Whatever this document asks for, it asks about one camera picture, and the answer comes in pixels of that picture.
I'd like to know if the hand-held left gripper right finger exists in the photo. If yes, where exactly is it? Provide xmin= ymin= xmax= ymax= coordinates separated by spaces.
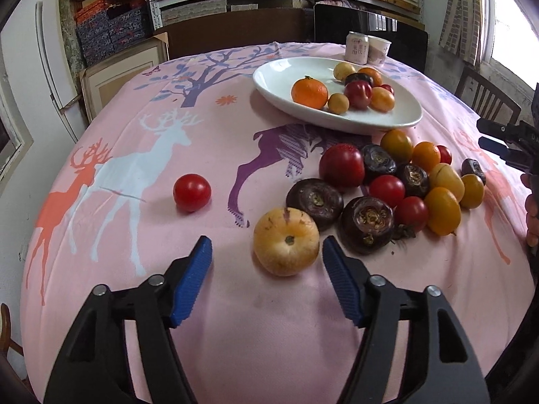
xmin=322 ymin=235 xmax=491 ymax=404

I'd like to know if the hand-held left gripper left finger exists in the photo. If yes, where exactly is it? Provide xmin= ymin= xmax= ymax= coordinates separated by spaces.
xmin=43 ymin=236 xmax=213 ymax=404

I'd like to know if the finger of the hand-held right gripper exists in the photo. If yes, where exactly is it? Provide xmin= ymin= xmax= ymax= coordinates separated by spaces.
xmin=477 ymin=119 xmax=525 ymax=137
xmin=479 ymin=137 xmax=512 ymax=158

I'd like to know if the dark purple water chestnut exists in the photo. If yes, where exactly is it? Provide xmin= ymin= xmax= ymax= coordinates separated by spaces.
xmin=286 ymin=178 xmax=344 ymax=232
xmin=362 ymin=144 xmax=398 ymax=184
xmin=461 ymin=159 xmax=487 ymax=186
xmin=397 ymin=163 xmax=431 ymax=198
xmin=344 ymin=73 xmax=375 ymax=89
xmin=339 ymin=196 xmax=395 ymax=255

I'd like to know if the yellow orange tomato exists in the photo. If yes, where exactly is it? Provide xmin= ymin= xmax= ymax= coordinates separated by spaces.
xmin=459 ymin=174 xmax=485 ymax=209
xmin=380 ymin=129 xmax=414 ymax=163

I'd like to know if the yellow lumpy tomato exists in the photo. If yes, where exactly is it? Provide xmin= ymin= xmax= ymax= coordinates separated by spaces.
xmin=429 ymin=163 xmax=466 ymax=203

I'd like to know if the pale yellow apple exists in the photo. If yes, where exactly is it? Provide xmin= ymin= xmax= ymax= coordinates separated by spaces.
xmin=253 ymin=206 xmax=321 ymax=277

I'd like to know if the orange cherry tomato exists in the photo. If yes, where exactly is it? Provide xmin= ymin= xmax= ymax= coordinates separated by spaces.
xmin=411 ymin=141 xmax=441 ymax=173
xmin=370 ymin=87 xmax=395 ymax=113
xmin=424 ymin=187 xmax=462 ymax=237

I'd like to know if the dark red plum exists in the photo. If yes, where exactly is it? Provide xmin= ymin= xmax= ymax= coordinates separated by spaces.
xmin=319 ymin=143 xmax=365 ymax=189
xmin=344 ymin=81 xmax=373 ymax=110

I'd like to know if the mandarin orange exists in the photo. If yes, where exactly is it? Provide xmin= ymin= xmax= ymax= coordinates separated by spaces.
xmin=291 ymin=76 xmax=329 ymax=109
xmin=357 ymin=67 xmax=383 ymax=88

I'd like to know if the small olive yellow plum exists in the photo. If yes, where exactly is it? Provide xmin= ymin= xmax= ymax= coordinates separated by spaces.
xmin=327 ymin=93 xmax=350 ymax=114

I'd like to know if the large pale yellow plum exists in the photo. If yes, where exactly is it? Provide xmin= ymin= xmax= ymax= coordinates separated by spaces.
xmin=334 ymin=62 xmax=357 ymax=82

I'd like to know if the white oval plate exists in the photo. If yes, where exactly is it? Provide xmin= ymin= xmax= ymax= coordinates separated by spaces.
xmin=253 ymin=57 xmax=423 ymax=135

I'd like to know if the person's right hand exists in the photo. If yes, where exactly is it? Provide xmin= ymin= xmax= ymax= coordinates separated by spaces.
xmin=521 ymin=172 xmax=539 ymax=247

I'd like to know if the dark wooden slatted chair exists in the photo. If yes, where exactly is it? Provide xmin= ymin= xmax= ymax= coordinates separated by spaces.
xmin=455 ymin=65 xmax=523 ymax=125

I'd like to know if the pink deer print tablecloth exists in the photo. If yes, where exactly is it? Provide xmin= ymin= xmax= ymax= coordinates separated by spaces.
xmin=19 ymin=42 xmax=531 ymax=404

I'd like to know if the white framed window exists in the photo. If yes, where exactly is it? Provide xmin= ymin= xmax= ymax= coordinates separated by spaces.
xmin=0 ymin=63 xmax=34 ymax=186
xmin=480 ymin=0 xmax=539 ymax=89

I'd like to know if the brick pattern curtain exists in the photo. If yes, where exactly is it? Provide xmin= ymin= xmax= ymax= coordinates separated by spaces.
xmin=438 ymin=0 xmax=489 ymax=66

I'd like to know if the white paper cup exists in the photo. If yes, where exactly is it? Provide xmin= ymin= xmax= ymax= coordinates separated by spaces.
xmin=367 ymin=36 xmax=393 ymax=67

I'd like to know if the white drink can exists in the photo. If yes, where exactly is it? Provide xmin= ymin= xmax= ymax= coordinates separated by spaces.
xmin=345 ymin=31 xmax=370 ymax=63

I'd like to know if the curved brown wooden chair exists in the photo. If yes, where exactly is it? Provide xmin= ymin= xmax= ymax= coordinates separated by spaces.
xmin=0 ymin=303 xmax=26 ymax=358

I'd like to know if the black glossy panel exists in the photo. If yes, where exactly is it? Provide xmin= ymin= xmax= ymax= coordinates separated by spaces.
xmin=314 ymin=3 xmax=429 ymax=72

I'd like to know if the wooden framed picture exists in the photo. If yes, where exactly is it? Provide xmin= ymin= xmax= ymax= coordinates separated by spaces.
xmin=80 ymin=31 xmax=169 ymax=123

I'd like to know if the brown wooden board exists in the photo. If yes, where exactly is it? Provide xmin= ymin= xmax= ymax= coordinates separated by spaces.
xmin=154 ymin=8 xmax=314 ymax=60

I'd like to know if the white leaning panel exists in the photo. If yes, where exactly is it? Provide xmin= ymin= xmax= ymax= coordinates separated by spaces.
xmin=36 ymin=0 xmax=85 ymax=144

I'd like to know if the stack of blue patterned boxes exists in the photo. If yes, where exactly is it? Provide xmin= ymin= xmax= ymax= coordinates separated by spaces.
xmin=76 ymin=2 xmax=152 ymax=66

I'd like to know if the grey stone slab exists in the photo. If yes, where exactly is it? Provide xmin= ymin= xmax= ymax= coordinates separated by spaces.
xmin=58 ymin=0 xmax=87 ymax=76

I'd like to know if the orange patterned box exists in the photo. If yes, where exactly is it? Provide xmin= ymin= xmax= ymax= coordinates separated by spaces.
xmin=75 ymin=0 xmax=114 ymax=20

